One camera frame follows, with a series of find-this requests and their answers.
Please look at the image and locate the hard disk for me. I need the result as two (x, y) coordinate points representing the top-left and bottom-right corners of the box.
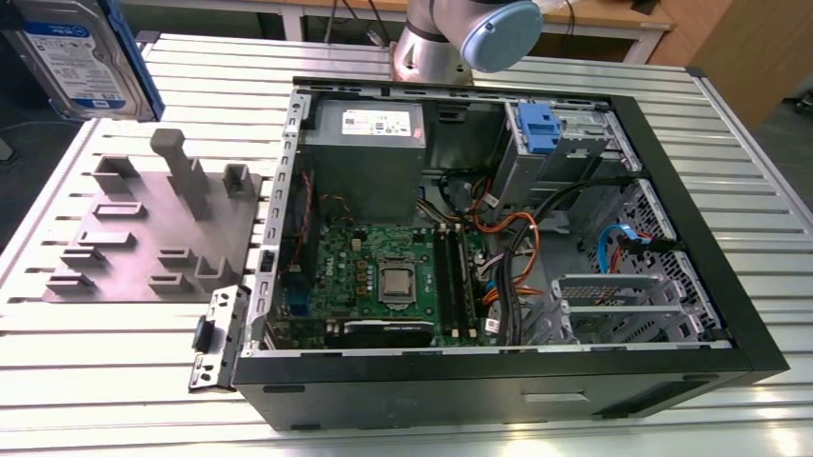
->
(0, 0), (167, 121)

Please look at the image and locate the grey metal disk bay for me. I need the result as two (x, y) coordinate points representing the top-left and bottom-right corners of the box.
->
(550, 274), (732, 347)

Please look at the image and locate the green motherboard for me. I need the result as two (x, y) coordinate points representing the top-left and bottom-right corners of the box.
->
(266, 223), (504, 348)

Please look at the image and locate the silver CPU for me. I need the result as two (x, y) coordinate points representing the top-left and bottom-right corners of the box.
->
(381, 269), (414, 292)

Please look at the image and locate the grey power supply unit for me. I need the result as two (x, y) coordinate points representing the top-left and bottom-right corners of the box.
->
(298, 98), (427, 225)

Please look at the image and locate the CPU socket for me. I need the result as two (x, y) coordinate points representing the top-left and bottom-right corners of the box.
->
(375, 256), (422, 313)

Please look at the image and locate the black graphics card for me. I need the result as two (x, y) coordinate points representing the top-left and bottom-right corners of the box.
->
(327, 318), (437, 348)

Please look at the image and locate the grey optical drive cage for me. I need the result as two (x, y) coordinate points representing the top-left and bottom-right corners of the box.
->
(494, 102), (637, 206)

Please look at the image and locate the blue drive cage latch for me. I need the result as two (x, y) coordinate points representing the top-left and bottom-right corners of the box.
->
(517, 102), (564, 154)

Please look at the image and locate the black open PC case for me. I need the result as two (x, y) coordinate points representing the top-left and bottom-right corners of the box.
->
(231, 74), (792, 432)

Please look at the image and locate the grey parts rack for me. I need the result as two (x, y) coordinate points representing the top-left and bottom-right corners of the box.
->
(40, 128), (266, 304)

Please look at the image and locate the wooden desk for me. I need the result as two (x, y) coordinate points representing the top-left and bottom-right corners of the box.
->
(253, 0), (678, 66)

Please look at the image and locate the brown wooden cabinet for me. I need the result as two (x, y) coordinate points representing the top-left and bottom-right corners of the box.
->
(650, 0), (813, 129)

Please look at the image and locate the orange power wire bundle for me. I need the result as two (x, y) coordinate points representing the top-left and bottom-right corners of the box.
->
(473, 211), (541, 287)

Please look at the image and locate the thick black cable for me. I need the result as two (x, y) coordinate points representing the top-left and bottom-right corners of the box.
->
(494, 175), (637, 347)

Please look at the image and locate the blue data wire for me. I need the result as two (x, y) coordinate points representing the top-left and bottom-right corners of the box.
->
(596, 223), (637, 275)

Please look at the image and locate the grey metal slot bracket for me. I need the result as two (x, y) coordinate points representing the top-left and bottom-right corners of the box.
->
(188, 284), (250, 392)

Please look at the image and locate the black power wire connector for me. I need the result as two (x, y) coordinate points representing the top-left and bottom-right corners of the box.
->
(625, 232), (674, 254)

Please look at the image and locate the blue black bracket latch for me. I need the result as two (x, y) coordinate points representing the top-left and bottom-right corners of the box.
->
(192, 315), (217, 352)

